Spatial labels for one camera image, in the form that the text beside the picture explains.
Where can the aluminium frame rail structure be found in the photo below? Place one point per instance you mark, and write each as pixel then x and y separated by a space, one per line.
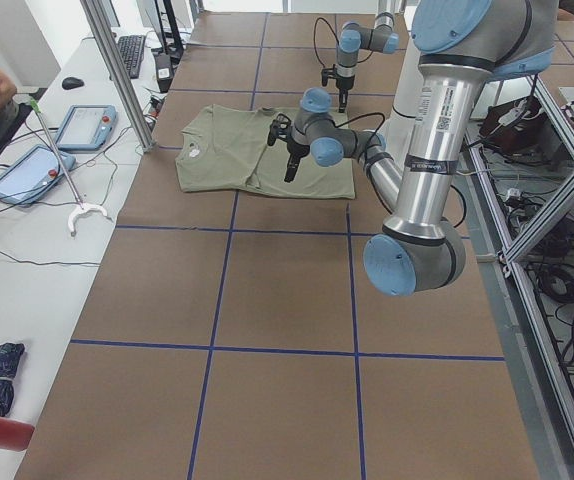
pixel 519 180

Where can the reacher grabber stick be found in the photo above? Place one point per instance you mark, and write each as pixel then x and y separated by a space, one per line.
pixel 82 208

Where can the olive green long-sleeve shirt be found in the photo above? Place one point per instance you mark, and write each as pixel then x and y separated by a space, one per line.
pixel 235 155

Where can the near blue teach pendant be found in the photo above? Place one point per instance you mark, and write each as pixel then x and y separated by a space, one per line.
pixel 30 177

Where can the folded dark blue umbrella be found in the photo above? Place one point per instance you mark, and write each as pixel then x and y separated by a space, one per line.
pixel 10 356

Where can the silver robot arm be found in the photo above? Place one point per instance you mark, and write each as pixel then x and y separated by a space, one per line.
pixel 462 46
pixel 381 38

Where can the black keyboard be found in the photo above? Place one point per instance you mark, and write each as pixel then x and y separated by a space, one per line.
pixel 131 50

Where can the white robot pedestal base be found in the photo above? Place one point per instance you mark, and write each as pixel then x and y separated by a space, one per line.
pixel 399 126

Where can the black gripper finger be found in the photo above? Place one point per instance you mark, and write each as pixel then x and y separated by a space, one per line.
pixel 291 168
pixel 342 100

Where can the aluminium frame post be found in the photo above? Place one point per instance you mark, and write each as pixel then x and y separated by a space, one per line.
pixel 101 29

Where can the black box with label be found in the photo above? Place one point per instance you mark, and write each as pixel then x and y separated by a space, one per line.
pixel 164 71

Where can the black computer mouse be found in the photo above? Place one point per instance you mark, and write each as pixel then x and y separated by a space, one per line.
pixel 70 83

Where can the far blue teach pendant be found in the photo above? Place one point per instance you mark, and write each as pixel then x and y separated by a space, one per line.
pixel 86 128

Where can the blue teach pendant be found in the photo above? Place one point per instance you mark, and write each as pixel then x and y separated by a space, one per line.
pixel 86 128
pixel 30 177

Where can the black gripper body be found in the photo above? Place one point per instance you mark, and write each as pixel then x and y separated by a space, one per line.
pixel 294 149
pixel 343 85

